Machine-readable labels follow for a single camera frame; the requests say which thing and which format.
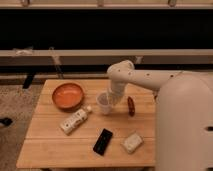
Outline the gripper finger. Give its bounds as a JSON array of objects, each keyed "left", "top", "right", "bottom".
[
  {"left": 106, "top": 93, "right": 114, "bottom": 106},
  {"left": 114, "top": 96, "right": 122, "bottom": 104}
]

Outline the white ceramic cup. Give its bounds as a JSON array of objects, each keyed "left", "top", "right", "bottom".
[{"left": 96, "top": 92, "right": 112, "bottom": 115}]

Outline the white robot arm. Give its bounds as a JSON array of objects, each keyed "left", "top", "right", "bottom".
[{"left": 107, "top": 60, "right": 213, "bottom": 171}]

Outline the orange ceramic bowl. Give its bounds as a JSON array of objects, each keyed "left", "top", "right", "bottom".
[{"left": 52, "top": 83, "right": 84, "bottom": 110}]

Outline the dark red sausage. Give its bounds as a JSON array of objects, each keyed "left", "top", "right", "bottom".
[{"left": 127, "top": 97, "right": 135, "bottom": 116}]

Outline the black phone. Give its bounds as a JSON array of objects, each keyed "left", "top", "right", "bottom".
[{"left": 93, "top": 129, "right": 113, "bottom": 156}]

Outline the white plastic bottle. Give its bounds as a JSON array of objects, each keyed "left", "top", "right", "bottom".
[{"left": 60, "top": 106, "right": 92, "bottom": 134}]

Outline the wooden table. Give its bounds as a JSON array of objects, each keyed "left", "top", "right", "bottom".
[{"left": 17, "top": 79, "right": 155, "bottom": 169}]

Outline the black object on floor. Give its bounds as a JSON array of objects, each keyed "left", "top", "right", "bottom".
[{"left": 0, "top": 117, "right": 12, "bottom": 127}]

